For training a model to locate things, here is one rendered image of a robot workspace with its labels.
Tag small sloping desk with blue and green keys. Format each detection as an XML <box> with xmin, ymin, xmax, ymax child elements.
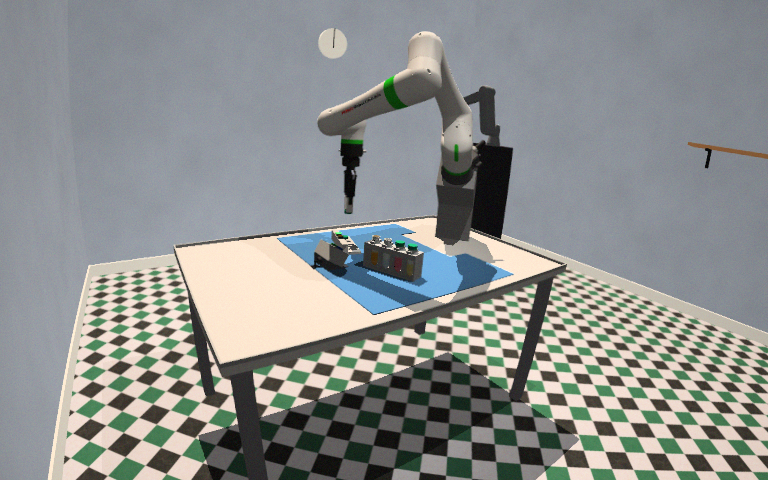
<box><xmin>310</xmin><ymin>239</ymin><xmax>349</xmax><ymax>271</ymax></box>

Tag blue flat mat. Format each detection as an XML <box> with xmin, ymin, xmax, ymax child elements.
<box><xmin>277</xmin><ymin>224</ymin><xmax>514</xmax><ymax>315</ymax></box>

